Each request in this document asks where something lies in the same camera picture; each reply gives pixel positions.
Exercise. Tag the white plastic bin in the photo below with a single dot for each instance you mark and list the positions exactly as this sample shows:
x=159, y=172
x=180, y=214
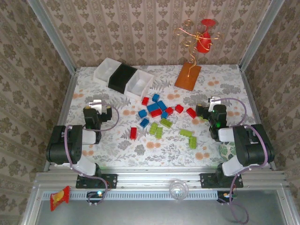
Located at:
x=103, y=70
x=138, y=85

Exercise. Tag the small controller board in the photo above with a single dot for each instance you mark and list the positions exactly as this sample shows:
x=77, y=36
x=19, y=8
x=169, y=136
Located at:
x=96, y=194
x=225, y=195

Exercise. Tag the red snack packet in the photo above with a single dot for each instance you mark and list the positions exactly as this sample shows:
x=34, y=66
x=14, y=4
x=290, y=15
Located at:
x=58, y=199

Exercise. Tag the aluminium table side rail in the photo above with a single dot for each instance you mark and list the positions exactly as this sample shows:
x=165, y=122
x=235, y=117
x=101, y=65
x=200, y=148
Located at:
x=68, y=98
x=252, y=93

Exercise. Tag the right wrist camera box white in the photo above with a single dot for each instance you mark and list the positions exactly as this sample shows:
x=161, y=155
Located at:
x=214, y=100

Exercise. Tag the red vase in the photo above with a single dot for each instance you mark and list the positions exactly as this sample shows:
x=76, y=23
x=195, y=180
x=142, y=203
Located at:
x=203, y=43

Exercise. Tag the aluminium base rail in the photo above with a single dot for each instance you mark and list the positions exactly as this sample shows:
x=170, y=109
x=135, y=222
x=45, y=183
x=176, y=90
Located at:
x=152, y=180

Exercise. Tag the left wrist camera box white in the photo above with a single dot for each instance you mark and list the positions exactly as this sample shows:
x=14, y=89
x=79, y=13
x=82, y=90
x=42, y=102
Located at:
x=96, y=105

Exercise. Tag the green leaf patterned ball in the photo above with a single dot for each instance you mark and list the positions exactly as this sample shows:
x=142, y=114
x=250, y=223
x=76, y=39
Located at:
x=226, y=151

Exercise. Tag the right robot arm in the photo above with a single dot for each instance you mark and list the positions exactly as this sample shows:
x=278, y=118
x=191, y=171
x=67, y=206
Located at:
x=253, y=145

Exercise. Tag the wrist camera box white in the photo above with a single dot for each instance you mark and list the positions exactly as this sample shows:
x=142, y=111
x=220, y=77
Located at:
x=96, y=105
x=214, y=100

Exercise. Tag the black plastic bin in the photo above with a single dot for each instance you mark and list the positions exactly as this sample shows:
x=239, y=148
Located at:
x=122, y=77

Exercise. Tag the grey metal shelf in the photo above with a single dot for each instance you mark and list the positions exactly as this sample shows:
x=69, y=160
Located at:
x=140, y=213

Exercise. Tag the blue lego brick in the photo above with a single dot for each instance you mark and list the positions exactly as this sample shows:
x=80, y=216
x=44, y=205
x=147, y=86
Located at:
x=152, y=107
x=164, y=114
x=155, y=97
x=142, y=113
x=162, y=104
x=144, y=122

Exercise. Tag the clear glass dome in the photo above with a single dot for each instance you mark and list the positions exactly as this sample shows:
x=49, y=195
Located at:
x=178, y=189

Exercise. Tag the aluminium frame post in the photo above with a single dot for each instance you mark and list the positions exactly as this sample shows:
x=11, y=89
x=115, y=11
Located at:
x=54, y=37
x=260, y=32

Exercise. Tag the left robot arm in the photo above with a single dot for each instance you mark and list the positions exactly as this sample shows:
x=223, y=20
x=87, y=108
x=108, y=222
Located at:
x=75, y=145

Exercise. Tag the long red lego brick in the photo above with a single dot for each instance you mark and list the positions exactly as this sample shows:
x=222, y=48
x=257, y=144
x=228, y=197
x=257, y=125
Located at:
x=133, y=133

